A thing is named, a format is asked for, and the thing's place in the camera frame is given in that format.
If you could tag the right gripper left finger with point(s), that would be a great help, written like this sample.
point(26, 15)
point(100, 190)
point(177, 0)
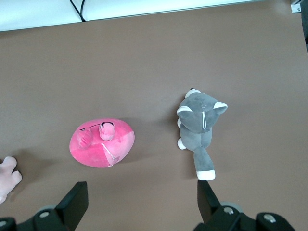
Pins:
point(72, 207)

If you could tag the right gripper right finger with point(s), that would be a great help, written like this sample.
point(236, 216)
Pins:
point(209, 209)

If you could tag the round hot pink plush toy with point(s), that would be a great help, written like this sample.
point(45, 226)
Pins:
point(96, 154)

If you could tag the grey white husky plush toy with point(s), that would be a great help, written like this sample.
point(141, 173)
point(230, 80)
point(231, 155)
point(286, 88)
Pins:
point(195, 134)

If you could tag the small pale pink plush animal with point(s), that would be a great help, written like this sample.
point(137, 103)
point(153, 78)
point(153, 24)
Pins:
point(7, 175)

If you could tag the brown table mat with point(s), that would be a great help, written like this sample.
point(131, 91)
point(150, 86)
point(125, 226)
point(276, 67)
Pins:
point(154, 60)

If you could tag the metal corner bracket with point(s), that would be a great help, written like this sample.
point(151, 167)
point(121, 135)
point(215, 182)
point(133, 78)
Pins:
point(297, 7)

